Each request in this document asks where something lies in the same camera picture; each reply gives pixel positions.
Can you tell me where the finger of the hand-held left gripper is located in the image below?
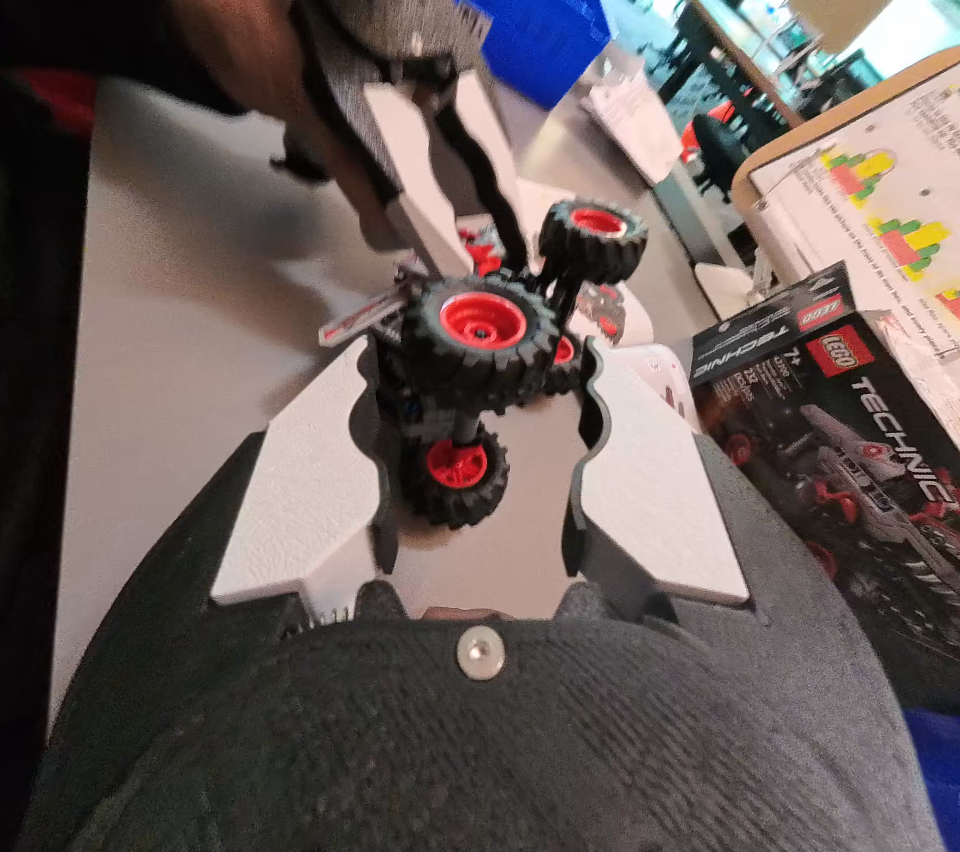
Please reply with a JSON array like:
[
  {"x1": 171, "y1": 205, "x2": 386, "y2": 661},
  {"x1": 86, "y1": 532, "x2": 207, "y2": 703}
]
[
  {"x1": 362, "y1": 82, "x2": 475, "y2": 279},
  {"x1": 429, "y1": 71, "x2": 531, "y2": 270}
]

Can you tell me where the black red toy monster truck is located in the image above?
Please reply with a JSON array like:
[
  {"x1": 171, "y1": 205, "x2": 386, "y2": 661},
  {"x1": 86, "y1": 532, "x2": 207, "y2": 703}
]
[{"x1": 318, "y1": 198, "x2": 651, "y2": 531}]

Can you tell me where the white instruction booklet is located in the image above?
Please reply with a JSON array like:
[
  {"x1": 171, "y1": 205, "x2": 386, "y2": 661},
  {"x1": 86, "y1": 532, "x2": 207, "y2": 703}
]
[{"x1": 450, "y1": 177, "x2": 702, "y2": 433}]

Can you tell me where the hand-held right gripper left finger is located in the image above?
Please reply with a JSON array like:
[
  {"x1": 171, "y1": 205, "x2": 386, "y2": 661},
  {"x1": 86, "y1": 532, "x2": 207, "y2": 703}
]
[{"x1": 210, "y1": 335, "x2": 400, "y2": 606}]

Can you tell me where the black office chair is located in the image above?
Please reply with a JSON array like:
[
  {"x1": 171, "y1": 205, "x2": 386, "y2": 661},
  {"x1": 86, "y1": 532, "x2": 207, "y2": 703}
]
[{"x1": 678, "y1": 101, "x2": 774, "y2": 202}]

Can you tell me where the white paper bag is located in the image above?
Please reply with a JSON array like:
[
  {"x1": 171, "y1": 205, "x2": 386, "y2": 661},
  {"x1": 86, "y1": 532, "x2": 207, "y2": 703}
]
[{"x1": 583, "y1": 53, "x2": 685, "y2": 186}]

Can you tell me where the grey desk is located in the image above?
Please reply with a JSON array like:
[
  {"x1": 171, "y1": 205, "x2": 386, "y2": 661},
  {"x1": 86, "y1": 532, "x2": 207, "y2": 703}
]
[{"x1": 48, "y1": 76, "x2": 751, "y2": 718}]

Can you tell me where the person's left hand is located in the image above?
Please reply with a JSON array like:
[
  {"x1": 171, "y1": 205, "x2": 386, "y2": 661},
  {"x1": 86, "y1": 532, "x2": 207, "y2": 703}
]
[{"x1": 168, "y1": 0, "x2": 410, "y2": 252}]

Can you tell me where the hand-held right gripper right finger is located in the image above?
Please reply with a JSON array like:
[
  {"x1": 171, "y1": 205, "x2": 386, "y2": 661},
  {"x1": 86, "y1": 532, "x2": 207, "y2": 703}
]
[{"x1": 561, "y1": 335, "x2": 751, "y2": 606}]

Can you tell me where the black toy set box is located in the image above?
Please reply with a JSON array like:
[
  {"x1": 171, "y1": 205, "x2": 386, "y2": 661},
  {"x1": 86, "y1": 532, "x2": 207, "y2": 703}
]
[{"x1": 688, "y1": 260, "x2": 960, "y2": 712}]

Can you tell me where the person's black clothing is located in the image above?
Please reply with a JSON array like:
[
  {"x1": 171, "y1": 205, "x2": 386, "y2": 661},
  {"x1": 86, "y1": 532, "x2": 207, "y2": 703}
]
[{"x1": 0, "y1": 68, "x2": 99, "y2": 823}]

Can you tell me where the wooden instruction poster board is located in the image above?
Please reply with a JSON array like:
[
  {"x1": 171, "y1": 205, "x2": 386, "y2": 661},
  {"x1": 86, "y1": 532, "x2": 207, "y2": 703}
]
[{"x1": 731, "y1": 46, "x2": 960, "y2": 448}]

